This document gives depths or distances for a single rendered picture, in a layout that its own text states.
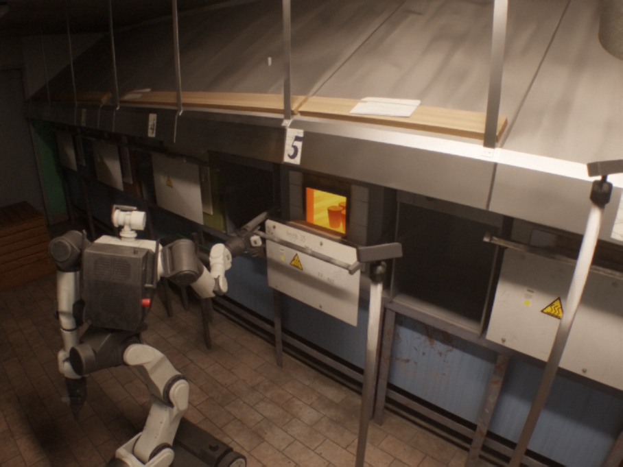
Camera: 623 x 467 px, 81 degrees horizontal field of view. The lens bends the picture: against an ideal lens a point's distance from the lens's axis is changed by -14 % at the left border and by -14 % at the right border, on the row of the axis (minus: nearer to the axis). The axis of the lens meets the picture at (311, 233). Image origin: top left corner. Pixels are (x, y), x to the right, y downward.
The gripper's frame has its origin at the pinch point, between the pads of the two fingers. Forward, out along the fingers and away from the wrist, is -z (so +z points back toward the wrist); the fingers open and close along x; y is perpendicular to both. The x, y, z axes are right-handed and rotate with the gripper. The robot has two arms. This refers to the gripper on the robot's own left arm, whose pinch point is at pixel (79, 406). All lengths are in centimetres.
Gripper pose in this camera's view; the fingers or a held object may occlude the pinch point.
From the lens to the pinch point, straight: 209.8
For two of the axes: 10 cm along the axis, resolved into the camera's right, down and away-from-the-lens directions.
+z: 1.8, -9.2, -3.5
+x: -1.5, -3.7, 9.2
